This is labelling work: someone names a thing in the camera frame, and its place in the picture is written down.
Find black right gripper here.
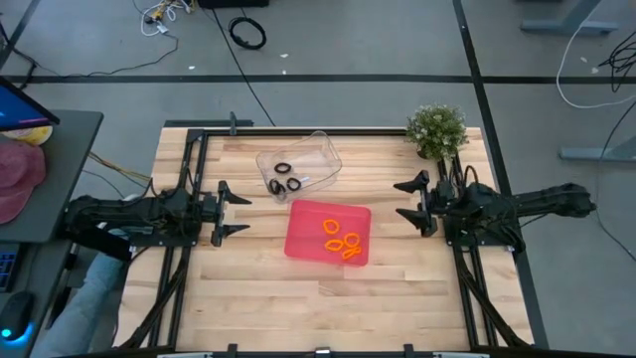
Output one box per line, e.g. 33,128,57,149
393,169,448,239

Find black keyboard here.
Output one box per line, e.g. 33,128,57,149
0,250,21,294

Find pink plastic bin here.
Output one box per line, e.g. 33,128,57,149
283,199,373,268

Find computer monitor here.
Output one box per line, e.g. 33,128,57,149
0,77,61,133

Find dark grey desk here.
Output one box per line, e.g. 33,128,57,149
0,109,104,245

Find white floor cable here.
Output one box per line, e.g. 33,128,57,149
555,19,636,109

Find coiled black cable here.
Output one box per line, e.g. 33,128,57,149
228,16,268,51

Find small green potted plant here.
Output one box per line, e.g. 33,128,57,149
404,102,469,163

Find white and yellow cable bundle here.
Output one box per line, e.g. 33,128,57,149
131,0,196,39

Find yellow round object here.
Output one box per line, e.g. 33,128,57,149
2,125,54,146

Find grey desk foot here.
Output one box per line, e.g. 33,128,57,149
520,0,620,36
558,134,636,163

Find curved black floor cable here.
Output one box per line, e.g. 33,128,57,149
594,98,636,264

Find person's leg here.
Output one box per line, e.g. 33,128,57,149
29,251,128,358

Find clear plastic bin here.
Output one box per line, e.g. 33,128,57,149
255,130,344,205

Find black computer mouse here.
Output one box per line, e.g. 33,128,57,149
0,290,36,343

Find thin black floor cable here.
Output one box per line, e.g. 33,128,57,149
0,19,180,90

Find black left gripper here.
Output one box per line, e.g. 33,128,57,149
198,179,253,249

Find black chair armrest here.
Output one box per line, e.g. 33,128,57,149
57,213,133,264

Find black aluminium table frame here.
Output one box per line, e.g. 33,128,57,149
113,126,536,350

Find black cable bundle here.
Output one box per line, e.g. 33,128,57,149
597,29,636,94

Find black box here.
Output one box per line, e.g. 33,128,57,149
197,0,270,9

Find pink hat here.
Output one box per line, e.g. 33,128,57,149
0,139,47,225

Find long black floor cable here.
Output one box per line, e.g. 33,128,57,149
211,7,277,127

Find yellow and black wires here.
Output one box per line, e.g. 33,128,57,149
81,151,151,198

